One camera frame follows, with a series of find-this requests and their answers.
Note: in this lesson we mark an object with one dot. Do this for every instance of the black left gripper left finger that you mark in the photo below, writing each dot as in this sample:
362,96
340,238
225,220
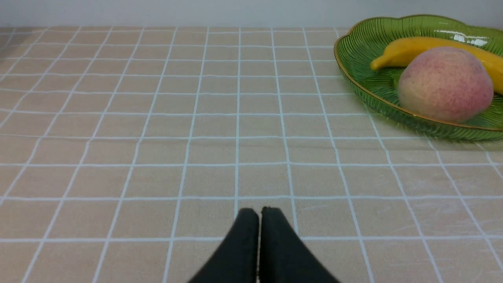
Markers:
235,260

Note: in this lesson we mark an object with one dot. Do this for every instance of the green glass leaf plate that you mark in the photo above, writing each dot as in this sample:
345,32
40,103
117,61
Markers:
367,40

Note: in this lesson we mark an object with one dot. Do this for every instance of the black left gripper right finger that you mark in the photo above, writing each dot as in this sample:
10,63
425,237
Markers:
283,257

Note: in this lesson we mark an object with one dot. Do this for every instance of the pink peach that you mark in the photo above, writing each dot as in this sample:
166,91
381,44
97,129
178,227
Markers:
447,84

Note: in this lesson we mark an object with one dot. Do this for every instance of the yellow banana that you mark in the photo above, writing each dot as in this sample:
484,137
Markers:
401,52

